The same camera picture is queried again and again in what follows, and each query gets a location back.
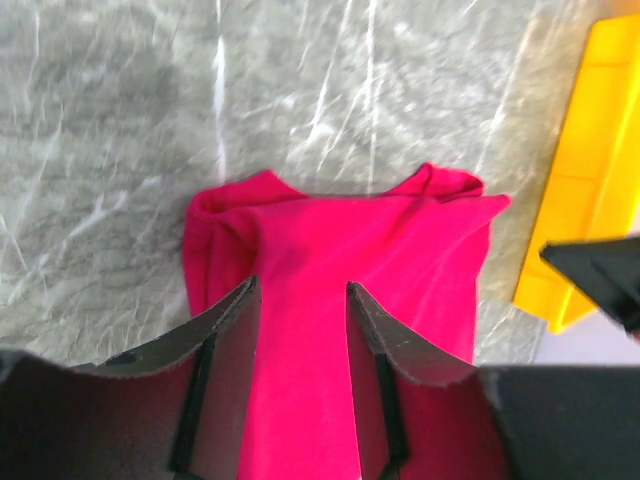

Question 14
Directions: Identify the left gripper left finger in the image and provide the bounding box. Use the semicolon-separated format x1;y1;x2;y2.
1;278;261;479

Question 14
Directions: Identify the pink t shirt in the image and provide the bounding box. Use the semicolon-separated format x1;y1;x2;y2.
183;164;510;479

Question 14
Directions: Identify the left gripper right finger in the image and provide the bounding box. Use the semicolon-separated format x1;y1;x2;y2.
346;283;639;479

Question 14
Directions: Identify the yellow plastic tray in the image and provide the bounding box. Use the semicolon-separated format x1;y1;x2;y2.
513;15;639;334

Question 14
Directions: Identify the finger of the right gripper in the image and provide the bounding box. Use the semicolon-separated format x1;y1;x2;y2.
540;235;639;340

